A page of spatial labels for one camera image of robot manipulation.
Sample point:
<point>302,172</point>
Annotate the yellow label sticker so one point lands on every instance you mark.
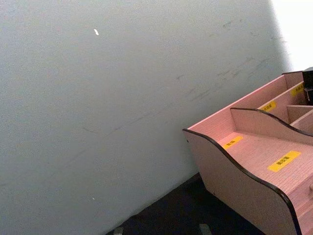
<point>268,107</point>
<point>283,160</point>
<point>232,142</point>
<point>297,90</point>

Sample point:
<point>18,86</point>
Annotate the black table cloth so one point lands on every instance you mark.
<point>176,210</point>

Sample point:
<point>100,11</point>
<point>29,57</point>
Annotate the black box-shaped object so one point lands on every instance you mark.
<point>308,80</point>

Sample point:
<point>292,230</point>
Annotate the pink wooden desk organizer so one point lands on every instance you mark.
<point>244,181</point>

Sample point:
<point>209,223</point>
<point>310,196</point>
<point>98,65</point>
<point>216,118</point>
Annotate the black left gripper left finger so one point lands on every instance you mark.
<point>119,231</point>

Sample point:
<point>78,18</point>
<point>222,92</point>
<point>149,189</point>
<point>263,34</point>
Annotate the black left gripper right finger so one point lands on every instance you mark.
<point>204,229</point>

